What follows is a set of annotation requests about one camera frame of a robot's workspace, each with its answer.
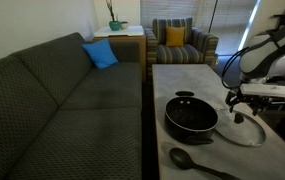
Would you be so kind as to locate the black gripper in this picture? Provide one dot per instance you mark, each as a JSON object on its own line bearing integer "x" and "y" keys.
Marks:
{"x": 248, "y": 99}

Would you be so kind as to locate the glass lid with black knob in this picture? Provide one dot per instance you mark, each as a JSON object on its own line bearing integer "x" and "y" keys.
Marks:
{"x": 245, "y": 131}

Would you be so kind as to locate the small white bowl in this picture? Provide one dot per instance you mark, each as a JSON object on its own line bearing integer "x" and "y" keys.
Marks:
{"x": 124, "y": 25}

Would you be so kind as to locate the blue cushion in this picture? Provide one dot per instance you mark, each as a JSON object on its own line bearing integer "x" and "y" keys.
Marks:
{"x": 100, "y": 53}

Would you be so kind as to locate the yellow cushion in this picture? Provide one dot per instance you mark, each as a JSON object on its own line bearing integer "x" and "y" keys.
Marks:
{"x": 175, "y": 36}

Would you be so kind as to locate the thin black floor lamp pole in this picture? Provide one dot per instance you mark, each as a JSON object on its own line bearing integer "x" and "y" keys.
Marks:
{"x": 213, "y": 15}

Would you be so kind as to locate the black cooking pot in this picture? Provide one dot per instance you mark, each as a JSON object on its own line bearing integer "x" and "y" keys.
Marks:
{"x": 190, "y": 116}

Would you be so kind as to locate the striped armchair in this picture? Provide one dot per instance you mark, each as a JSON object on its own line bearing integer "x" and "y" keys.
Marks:
{"x": 182, "y": 55}

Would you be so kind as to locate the plant in teal pot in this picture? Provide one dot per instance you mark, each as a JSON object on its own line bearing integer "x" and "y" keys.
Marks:
{"x": 114, "y": 25}

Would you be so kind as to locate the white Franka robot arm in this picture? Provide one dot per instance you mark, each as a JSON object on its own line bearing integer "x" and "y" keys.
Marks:
{"x": 265, "y": 55}

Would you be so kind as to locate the dark grey patterned sofa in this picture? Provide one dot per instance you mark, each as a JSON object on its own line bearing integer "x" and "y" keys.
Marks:
{"x": 65, "y": 116}

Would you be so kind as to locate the window blinds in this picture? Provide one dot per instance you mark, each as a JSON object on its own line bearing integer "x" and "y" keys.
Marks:
{"x": 168, "y": 10}

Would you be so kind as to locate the black box with silver trim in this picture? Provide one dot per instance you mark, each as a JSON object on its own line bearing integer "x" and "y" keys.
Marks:
{"x": 282, "y": 103}

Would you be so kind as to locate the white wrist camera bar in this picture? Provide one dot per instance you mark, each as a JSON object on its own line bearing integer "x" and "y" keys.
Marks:
{"x": 265, "y": 90}

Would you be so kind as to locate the black plastic spoon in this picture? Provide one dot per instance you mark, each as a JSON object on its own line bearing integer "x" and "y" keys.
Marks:
{"x": 182, "y": 158}

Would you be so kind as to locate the wooden side table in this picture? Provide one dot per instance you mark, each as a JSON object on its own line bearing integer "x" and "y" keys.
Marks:
{"x": 128, "y": 41}

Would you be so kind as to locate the grey top coffee table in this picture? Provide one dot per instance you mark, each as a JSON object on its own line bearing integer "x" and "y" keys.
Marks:
{"x": 195, "y": 80}

